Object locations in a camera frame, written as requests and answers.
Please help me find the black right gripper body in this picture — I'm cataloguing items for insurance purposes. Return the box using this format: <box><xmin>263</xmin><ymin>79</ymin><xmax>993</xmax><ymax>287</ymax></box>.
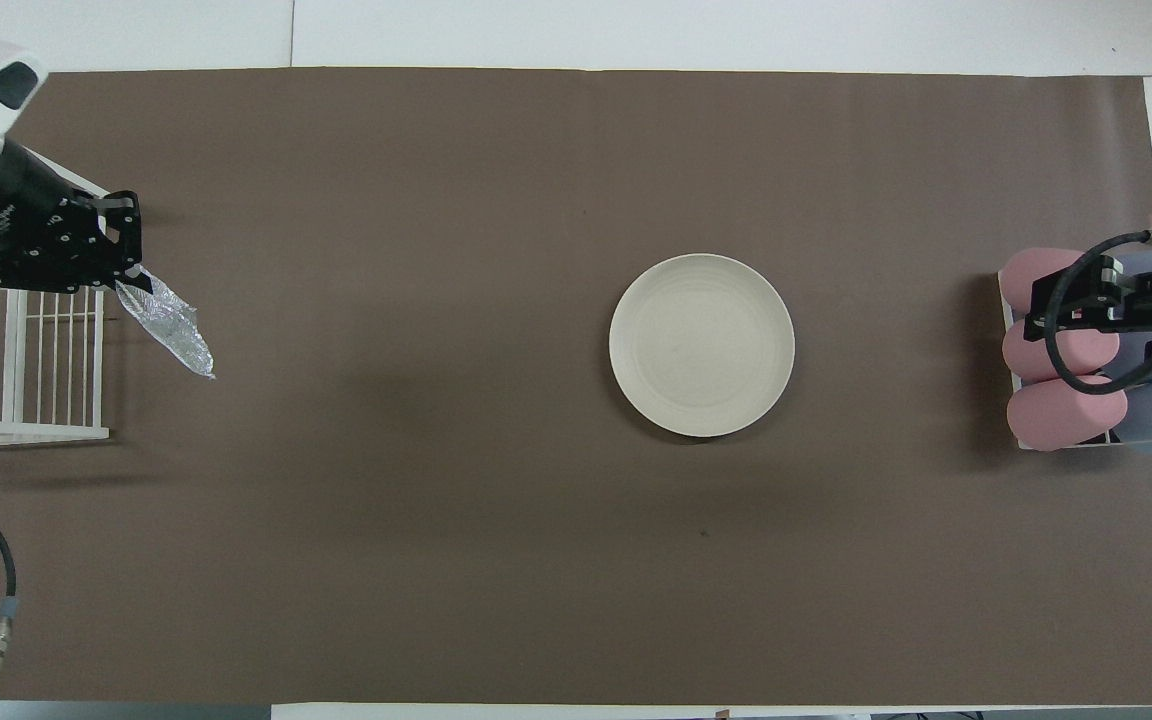
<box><xmin>1023</xmin><ymin>253</ymin><xmax>1152</xmax><ymax>346</ymax></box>

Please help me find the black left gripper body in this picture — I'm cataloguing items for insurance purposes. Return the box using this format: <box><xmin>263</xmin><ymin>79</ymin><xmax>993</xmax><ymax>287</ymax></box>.
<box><xmin>0</xmin><ymin>189</ymin><xmax>143</xmax><ymax>295</ymax></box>

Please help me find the silver mesh sponge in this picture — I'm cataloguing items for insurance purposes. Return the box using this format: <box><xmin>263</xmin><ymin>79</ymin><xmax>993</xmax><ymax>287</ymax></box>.
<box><xmin>115</xmin><ymin>267</ymin><xmax>218</xmax><ymax>381</ymax></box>

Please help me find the cream round plate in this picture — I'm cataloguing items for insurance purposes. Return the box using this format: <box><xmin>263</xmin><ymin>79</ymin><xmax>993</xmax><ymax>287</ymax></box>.
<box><xmin>608</xmin><ymin>253</ymin><xmax>796</xmax><ymax>438</ymax></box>

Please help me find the pink plastic cup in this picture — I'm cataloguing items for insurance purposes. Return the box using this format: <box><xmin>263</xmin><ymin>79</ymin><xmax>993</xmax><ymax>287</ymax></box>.
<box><xmin>998</xmin><ymin>248</ymin><xmax>1115</xmax><ymax>313</ymax></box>
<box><xmin>1002</xmin><ymin>313</ymin><xmax>1121</xmax><ymax>383</ymax></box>
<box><xmin>1006</xmin><ymin>375</ymin><xmax>1129</xmax><ymax>452</ymax></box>

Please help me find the brown table mat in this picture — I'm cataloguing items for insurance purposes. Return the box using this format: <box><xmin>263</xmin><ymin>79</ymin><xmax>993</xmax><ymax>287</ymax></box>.
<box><xmin>0</xmin><ymin>67</ymin><xmax>1152</xmax><ymax>706</ymax></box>

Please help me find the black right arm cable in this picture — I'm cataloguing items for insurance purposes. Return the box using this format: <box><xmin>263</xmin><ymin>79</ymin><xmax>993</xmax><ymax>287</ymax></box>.
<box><xmin>1043</xmin><ymin>230</ymin><xmax>1152</xmax><ymax>397</ymax></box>

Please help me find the white wire dish rack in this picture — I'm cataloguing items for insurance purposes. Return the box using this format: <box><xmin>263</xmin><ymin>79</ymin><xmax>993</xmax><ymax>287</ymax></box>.
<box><xmin>0</xmin><ymin>165</ymin><xmax>110</xmax><ymax>447</ymax></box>

